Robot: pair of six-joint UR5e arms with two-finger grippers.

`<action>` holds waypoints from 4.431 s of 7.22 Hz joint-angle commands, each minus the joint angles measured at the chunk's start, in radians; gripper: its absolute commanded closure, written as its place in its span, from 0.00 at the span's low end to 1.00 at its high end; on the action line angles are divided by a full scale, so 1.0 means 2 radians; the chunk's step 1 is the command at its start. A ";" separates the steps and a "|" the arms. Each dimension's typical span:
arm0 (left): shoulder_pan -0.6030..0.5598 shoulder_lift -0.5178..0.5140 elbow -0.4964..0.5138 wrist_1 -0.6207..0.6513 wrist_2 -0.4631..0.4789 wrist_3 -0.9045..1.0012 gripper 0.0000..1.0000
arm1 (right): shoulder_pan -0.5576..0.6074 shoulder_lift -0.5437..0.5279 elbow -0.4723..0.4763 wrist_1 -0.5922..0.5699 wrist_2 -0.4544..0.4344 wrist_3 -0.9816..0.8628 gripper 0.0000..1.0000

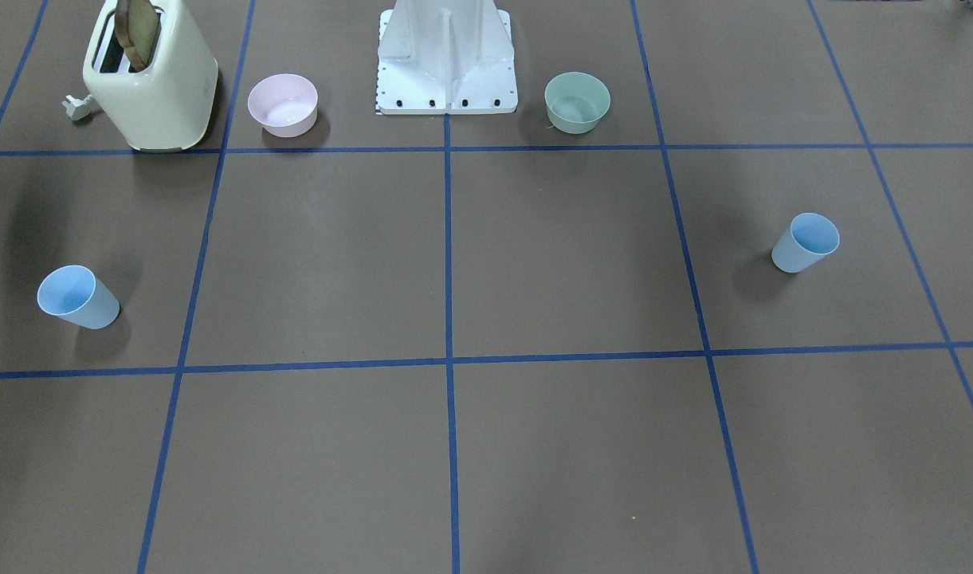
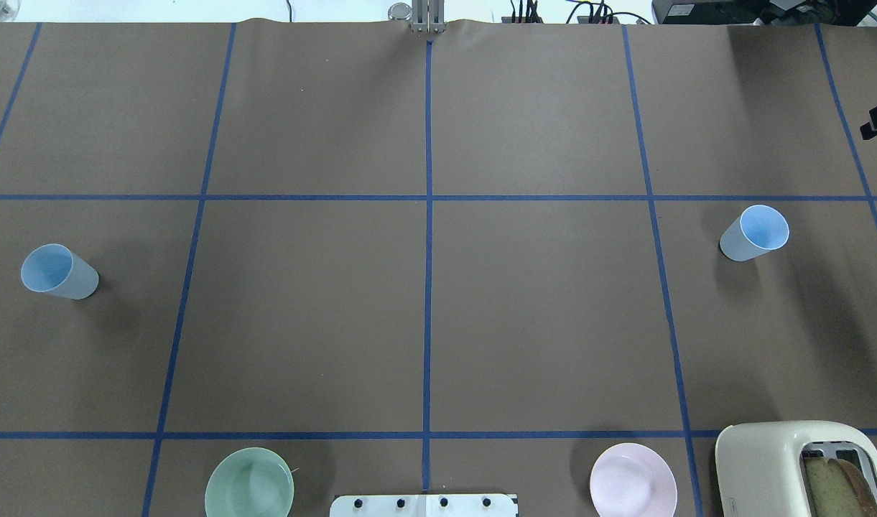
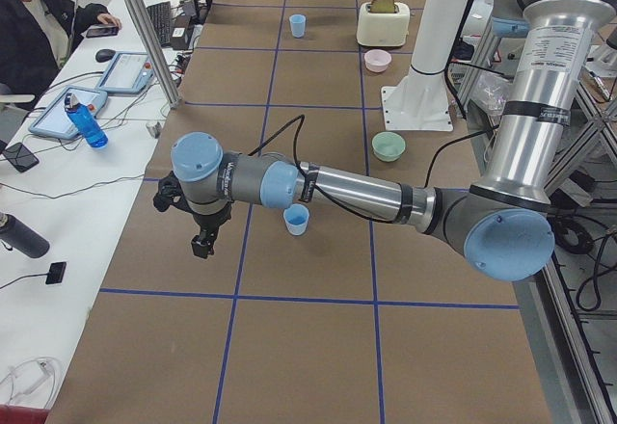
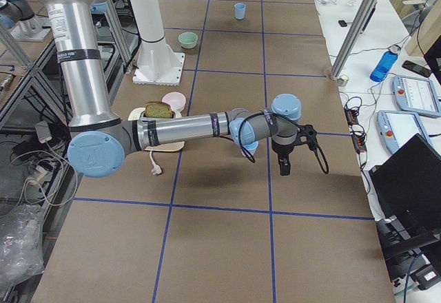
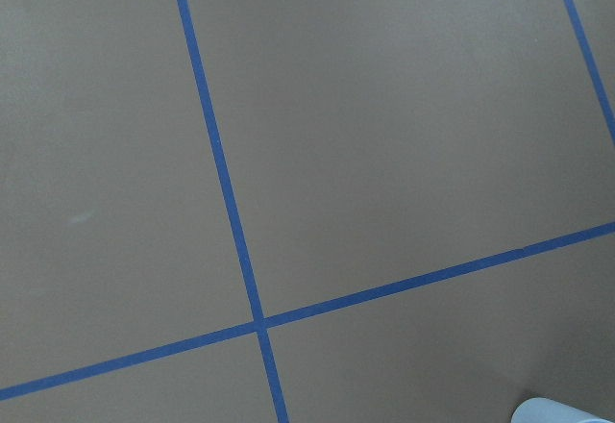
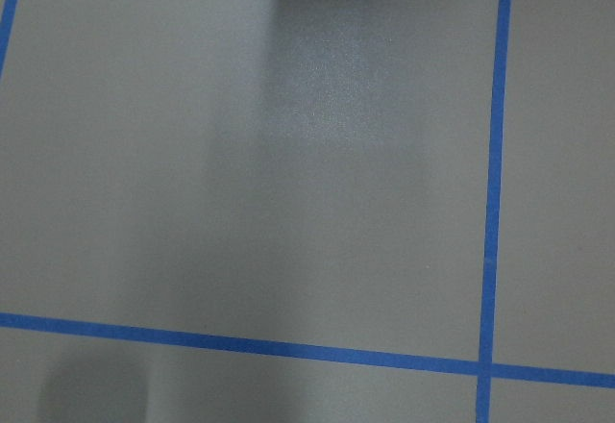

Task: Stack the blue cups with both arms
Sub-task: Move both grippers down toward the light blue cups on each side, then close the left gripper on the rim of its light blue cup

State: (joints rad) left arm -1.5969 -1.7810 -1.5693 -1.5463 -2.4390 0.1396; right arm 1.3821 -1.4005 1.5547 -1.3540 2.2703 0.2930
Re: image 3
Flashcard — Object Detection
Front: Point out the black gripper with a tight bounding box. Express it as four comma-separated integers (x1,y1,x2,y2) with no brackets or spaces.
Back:
191,202,232,258

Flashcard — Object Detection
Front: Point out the light blue cup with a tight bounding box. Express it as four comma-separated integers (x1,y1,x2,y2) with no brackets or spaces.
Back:
289,13,307,39
282,203,309,236

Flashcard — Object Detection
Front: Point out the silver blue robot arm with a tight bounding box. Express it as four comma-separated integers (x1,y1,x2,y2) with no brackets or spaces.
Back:
155,0,616,281

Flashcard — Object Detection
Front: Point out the small black square device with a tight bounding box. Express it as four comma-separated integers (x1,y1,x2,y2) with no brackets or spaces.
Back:
45,261,67,285

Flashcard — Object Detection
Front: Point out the blue water bottle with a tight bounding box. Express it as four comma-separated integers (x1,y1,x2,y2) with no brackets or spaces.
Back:
64,93,108,148

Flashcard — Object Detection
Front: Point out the black thermos bottle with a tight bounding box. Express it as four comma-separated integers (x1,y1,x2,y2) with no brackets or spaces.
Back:
1,213,50,258

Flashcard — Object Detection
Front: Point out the far teach pendant tablet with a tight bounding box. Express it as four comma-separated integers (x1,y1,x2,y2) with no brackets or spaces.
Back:
96,51,153,94

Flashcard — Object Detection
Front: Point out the teach pendant tablet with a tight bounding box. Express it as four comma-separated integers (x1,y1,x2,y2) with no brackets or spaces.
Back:
96,51,153,94
29,86,108,140

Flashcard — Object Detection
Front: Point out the near teach pendant tablet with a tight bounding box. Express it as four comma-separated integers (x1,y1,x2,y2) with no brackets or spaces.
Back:
29,86,108,140

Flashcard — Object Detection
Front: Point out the black smartphone on desk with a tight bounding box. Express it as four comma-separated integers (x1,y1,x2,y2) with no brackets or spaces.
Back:
2,143,40,173

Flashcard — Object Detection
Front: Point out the green bowl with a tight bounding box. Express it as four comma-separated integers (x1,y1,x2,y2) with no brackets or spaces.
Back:
371,131,406,162

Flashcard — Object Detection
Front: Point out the black computer mouse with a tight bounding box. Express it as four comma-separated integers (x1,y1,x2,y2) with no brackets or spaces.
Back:
94,48,116,63

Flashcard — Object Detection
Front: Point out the black keyboard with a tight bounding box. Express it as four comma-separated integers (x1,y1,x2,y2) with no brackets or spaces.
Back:
146,1,172,47

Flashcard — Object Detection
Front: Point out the handheld black phone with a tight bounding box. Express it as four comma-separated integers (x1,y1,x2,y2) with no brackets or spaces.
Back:
86,25,120,39

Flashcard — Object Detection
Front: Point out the pink bowl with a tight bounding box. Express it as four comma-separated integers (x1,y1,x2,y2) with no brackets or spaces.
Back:
363,49,391,73

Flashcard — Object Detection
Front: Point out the seated person in black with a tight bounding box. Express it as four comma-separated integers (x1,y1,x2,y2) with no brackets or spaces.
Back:
1,0,121,98

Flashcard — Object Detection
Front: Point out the cream toaster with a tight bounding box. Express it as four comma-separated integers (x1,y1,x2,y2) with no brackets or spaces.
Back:
356,2,411,47

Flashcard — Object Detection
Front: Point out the toast slice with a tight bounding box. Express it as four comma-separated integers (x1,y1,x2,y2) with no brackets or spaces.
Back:
368,0,397,14

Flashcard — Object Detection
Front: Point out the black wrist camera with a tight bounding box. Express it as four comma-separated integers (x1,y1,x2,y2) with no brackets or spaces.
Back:
153,172,190,212

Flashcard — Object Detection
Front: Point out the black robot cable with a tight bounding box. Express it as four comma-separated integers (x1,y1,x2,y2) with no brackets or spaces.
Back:
253,114,387,225

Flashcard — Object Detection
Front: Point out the white cable bundle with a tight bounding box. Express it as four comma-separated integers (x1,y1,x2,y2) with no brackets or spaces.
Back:
0,356,62,409

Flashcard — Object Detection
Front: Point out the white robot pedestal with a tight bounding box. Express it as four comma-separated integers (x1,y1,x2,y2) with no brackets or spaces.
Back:
382,0,471,132

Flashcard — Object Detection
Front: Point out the aluminium frame post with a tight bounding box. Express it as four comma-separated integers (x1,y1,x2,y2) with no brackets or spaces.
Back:
124,0,180,109

